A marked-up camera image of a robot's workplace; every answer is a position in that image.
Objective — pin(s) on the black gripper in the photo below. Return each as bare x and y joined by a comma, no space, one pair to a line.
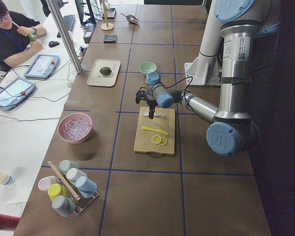
151,103

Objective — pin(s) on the white plastic spoon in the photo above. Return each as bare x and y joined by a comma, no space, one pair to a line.
146,114

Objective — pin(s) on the light green bowl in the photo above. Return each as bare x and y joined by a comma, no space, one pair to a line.
147,67

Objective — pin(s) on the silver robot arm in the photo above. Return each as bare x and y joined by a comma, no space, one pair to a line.
224,59

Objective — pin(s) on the pink bowl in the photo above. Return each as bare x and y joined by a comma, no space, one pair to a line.
71,116

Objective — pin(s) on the yellow plastic knife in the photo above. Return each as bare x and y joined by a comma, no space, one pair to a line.
155,130

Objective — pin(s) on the upper lemon slice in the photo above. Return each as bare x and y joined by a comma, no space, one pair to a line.
156,139

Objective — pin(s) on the lemon slice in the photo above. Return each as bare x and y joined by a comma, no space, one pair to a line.
156,139
163,141

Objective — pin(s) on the lower lemon slice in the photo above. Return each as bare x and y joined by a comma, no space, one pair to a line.
163,141

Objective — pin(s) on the wooden cutting board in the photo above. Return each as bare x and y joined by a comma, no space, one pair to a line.
143,138

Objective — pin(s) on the green avocado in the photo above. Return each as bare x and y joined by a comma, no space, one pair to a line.
105,71

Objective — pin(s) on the white rabbit tray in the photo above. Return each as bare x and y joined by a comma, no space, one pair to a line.
97,79

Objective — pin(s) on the clear ice cubes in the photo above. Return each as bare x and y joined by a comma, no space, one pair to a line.
76,128

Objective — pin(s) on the grey folded cloth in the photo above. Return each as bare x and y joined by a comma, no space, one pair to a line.
110,38

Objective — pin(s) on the metal scoop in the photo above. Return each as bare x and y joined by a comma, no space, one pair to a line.
131,19

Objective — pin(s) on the light blue cup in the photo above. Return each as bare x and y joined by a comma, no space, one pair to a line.
86,186

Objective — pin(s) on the white cup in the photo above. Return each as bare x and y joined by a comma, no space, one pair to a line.
73,174

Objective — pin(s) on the pale green cup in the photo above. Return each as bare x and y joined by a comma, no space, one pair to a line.
66,165

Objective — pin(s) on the black box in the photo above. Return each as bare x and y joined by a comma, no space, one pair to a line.
88,32

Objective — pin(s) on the upper teach pendant tablet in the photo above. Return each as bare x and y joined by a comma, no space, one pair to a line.
42,67

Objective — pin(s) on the teach pendant tablet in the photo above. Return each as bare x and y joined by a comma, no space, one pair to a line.
15,93
42,67

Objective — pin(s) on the black computer mouse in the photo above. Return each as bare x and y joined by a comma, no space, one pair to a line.
53,44

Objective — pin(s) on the black keyboard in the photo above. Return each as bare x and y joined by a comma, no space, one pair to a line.
69,21

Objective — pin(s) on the yellow cup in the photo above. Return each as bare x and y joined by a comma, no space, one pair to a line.
56,190

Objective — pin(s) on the grey cup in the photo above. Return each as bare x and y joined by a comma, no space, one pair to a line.
64,206

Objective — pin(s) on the pink cup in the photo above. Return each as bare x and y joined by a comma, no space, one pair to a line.
46,182

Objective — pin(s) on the lower teach pendant tablet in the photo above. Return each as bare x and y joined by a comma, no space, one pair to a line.
15,93

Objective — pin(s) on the person in black shirt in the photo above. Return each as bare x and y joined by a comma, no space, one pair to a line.
15,45

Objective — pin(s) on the paper cup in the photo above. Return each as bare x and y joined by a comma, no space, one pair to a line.
5,178

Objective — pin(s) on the red object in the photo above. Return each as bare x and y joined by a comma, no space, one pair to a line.
8,222

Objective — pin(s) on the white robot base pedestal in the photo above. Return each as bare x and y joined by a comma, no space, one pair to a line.
204,69

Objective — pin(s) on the aluminium frame post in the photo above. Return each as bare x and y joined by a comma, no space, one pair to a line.
56,14

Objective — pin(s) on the white wire cup rack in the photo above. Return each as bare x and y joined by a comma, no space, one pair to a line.
83,203

